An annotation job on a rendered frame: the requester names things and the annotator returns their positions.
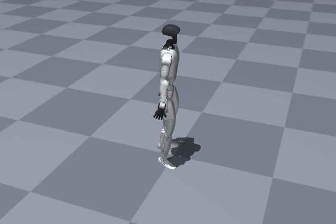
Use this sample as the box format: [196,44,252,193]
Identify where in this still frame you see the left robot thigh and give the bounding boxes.
[171,86,179,115]

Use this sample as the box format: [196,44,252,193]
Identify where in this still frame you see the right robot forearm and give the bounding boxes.
[159,81,168,109]

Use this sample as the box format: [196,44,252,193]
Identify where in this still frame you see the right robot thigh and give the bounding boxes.
[159,95,176,138]

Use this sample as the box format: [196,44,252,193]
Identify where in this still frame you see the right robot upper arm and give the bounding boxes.
[160,54,172,87]

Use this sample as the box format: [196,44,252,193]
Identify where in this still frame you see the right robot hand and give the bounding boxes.
[153,103,166,120]

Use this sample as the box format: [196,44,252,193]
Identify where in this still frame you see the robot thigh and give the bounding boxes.
[159,95,176,138]
[171,86,179,115]

